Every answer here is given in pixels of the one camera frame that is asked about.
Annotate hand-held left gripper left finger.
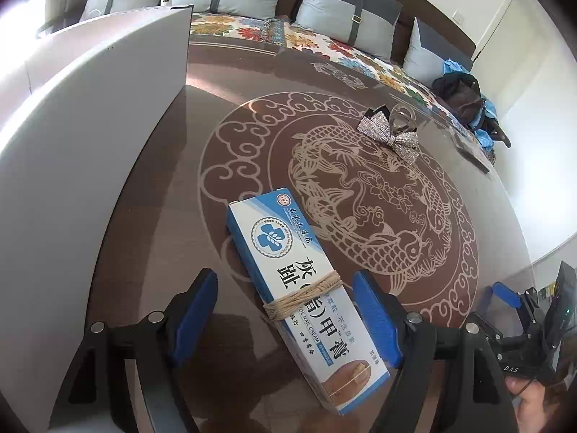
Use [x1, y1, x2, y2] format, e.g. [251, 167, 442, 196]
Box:
[54, 268, 220, 433]

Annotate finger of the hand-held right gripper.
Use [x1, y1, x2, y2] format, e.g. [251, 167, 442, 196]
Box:
[491, 282, 541, 326]
[482, 318, 529, 362]

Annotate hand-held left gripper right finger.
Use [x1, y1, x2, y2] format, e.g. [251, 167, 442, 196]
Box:
[352, 270, 519, 433]

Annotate beige twine binding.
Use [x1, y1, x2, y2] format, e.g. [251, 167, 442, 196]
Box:
[264, 271, 343, 323]

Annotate blue and white carton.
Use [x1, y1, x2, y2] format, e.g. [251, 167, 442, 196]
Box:
[225, 186, 391, 416]

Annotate white bin wall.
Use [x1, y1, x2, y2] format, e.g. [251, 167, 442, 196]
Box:
[0, 5, 194, 339]

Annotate brown patterned wooden desktop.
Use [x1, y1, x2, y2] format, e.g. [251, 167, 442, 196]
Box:
[58, 36, 542, 433]

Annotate person's right hand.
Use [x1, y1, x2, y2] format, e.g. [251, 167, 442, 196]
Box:
[505, 376, 571, 433]

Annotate rhinestone bow hair clip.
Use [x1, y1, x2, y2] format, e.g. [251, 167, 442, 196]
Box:
[357, 103, 420, 161]

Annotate brown handbag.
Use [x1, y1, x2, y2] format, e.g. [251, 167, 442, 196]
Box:
[432, 72, 485, 129]

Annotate bags on sofa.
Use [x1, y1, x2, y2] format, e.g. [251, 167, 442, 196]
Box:
[442, 58, 501, 149]

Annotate floral blanket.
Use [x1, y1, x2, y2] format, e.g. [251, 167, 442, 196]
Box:
[189, 11, 497, 163]

